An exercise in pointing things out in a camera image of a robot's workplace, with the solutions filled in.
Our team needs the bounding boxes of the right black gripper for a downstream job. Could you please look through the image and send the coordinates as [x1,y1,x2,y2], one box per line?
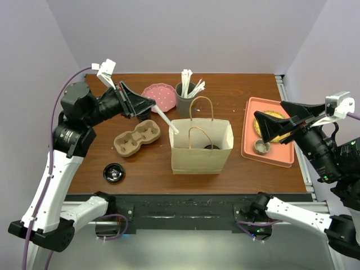
[251,98,340,178]

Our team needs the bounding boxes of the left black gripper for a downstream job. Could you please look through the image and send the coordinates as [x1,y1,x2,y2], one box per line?
[84,80,156,127]

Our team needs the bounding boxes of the cardboard two-cup carrier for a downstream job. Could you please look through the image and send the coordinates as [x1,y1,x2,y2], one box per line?
[114,120,161,158]

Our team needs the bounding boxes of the single white straw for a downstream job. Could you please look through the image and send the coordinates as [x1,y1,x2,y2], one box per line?
[152,105,179,134]

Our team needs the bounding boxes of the black coffee cup lid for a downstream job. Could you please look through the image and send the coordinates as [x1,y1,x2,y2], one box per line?
[204,145,221,150]

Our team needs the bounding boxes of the beige paper bag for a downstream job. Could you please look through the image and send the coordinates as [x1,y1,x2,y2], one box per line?
[168,111,234,175]

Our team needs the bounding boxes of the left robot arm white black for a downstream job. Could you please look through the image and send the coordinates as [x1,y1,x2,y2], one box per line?
[8,82,156,252]

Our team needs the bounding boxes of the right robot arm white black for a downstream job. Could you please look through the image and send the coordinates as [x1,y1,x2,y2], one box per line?
[248,101,359,259]

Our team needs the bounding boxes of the yellow woven coaster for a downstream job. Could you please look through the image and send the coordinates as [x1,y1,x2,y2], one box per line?
[252,110,292,143]

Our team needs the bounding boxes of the pink polka dot plate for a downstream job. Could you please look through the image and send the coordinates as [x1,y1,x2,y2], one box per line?
[141,83,176,113]

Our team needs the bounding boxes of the orange plastic tray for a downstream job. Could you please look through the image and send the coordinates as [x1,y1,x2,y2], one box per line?
[241,97,295,168]

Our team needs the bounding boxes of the grey utensil holder can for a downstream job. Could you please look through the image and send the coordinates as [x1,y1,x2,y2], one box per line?
[175,83,196,118]

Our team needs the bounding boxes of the white wrapped straws bundle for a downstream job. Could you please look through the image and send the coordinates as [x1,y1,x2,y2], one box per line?
[180,69,205,99]

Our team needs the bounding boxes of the black cup lid on table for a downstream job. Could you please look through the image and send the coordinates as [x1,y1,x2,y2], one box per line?
[103,163,125,184]

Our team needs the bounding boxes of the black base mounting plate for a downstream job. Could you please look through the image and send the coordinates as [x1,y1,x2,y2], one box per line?
[84,193,284,236]

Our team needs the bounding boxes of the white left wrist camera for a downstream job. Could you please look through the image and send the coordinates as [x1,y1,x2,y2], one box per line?
[91,58,116,89]

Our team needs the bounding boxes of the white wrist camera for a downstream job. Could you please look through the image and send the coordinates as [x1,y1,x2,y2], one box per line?
[91,58,116,89]
[311,92,359,127]

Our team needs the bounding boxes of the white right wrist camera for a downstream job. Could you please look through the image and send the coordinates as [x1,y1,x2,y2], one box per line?
[311,92,359,127]

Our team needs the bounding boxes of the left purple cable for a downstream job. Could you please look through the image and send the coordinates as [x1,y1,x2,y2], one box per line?
[21,66,93,270]

